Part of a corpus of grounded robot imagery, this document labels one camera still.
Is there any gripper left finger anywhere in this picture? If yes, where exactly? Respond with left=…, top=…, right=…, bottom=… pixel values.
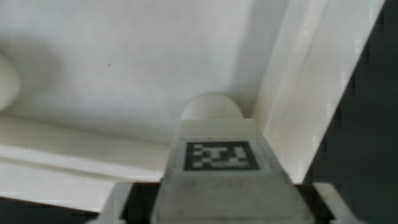
left=94, top=182, right=160, bottom=224

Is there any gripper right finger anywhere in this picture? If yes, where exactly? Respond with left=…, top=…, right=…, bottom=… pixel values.
left=295, top=183, right=370, bottom=224

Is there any white table leg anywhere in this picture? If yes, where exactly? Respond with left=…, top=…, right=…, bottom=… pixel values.
left=151, top=94, right=315, bottom=224

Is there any white square tabletop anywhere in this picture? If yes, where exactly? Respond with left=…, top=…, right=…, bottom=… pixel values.
left=0, top=0, right=292, bottom=173

